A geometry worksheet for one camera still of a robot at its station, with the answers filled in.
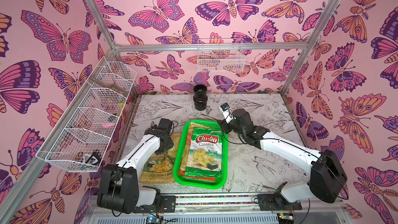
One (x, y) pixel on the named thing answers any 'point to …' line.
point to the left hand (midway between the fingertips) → (168, 144)
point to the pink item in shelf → (108, 125)
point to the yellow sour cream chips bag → (158, 169)
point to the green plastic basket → (219, 182)
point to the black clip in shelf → (94, 159)
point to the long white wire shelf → (81, 145)
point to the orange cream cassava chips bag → (201, 179)
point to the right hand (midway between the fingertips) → (220, 118)
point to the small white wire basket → (221, 60)
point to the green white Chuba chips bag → (204, 155)
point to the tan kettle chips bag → (183, 167)
